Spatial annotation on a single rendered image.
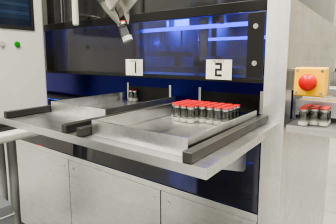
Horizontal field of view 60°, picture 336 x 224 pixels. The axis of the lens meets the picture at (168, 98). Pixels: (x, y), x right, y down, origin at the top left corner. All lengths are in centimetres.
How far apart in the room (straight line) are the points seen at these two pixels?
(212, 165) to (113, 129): 24
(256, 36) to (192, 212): 61
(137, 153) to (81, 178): 90
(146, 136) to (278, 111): 40
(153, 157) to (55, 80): 115
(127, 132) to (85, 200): 89
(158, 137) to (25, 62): 92
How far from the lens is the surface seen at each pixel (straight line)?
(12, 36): 136
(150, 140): 57
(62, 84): 157
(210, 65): 90
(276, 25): 83
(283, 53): 82
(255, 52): 84
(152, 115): 83
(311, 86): 77
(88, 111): 87
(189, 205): 105
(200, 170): 49
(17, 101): 137
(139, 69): 106
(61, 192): 161
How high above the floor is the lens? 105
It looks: 8 degrees down
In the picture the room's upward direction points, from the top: straight up
